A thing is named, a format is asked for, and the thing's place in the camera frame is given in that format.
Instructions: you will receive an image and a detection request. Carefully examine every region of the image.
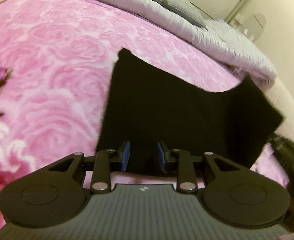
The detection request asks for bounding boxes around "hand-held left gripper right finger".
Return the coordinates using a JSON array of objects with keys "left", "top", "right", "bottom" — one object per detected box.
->
[{"left": 157, "top": 141, "right": 240, "bottom": 193}]

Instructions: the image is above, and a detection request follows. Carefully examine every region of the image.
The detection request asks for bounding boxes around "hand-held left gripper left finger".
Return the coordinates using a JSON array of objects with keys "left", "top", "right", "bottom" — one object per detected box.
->
[{"left": 45, "top": 141, "right": 131, "bottom": 195}]

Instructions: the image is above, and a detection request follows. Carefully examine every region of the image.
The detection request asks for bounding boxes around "black button cardigan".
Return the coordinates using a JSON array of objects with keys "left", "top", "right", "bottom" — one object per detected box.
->
[{"left": 95, "top": 48, "right": 285, "bottom": 175}]

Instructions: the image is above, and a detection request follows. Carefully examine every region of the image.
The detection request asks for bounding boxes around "pink floral bed blanket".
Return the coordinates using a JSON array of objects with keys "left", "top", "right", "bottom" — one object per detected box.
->
[{"left": 0, "top": 0, "right": 289, "bottom": 233}]

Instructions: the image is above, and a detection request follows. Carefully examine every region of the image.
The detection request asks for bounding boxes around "lilac ribbed quilt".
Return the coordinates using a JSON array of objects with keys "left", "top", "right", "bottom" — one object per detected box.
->
[{"left": 69, "top": 0, "right": 278, "bottom": 88}]

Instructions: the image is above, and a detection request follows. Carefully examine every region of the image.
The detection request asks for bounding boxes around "pale rounded chair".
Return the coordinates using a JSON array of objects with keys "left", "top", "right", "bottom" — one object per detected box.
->
[{"left": 236, "top": 12, "right": 267, "bottom": 41}]

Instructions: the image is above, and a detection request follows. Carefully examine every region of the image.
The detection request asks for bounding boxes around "grey pillow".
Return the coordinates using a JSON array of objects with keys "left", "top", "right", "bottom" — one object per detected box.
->
[{"left": 139, "top": 0, "right": 208, "bottom": 29}]

